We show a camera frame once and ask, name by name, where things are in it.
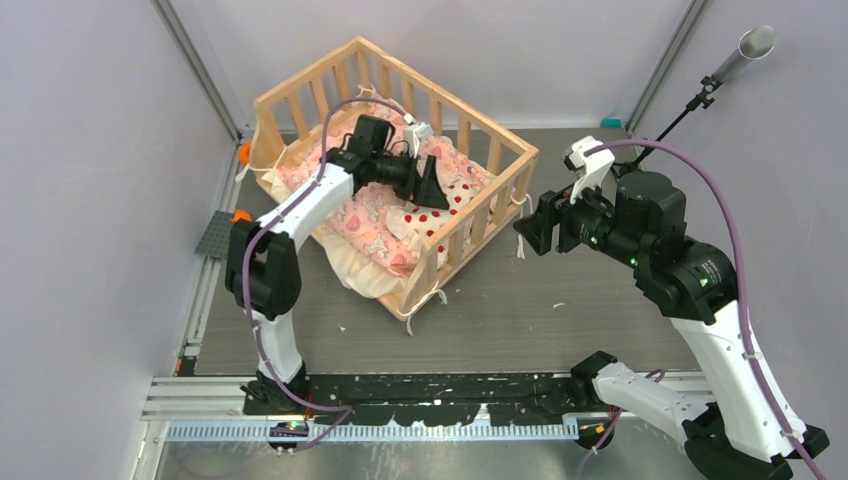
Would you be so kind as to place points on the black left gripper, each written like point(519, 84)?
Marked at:
point(423, 190)

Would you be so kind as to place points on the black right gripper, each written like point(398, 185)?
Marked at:
point(537, 226)

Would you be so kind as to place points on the pink unicorn print cushion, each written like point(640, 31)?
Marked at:
point(374, 241)

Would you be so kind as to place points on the wooden slatted pet bed frame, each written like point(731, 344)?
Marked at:
point(283, 131)

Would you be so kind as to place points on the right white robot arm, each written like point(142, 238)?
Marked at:
point(733, 433)

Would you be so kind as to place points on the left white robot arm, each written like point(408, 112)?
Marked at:
point(263, 271)

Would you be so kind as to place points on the small teal block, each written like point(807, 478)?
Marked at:
point(611, 123)

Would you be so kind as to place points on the orange and green toy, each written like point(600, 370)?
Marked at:
point(244, 153)

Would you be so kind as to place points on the orange arch toy block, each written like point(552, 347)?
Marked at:
point(239, 216)

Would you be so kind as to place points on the grey building block plate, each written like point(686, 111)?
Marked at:
point(214, 241)

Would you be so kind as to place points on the microphone on black stand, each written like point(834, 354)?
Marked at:
point(753, 45)

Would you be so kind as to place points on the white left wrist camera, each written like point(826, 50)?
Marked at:
point(415, 135)

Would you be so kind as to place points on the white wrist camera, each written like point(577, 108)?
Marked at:
point(590, 169)
point(415, 135)

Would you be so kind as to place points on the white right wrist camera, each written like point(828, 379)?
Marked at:
point(590, 169)

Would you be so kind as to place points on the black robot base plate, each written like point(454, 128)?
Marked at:
point(434, 400)

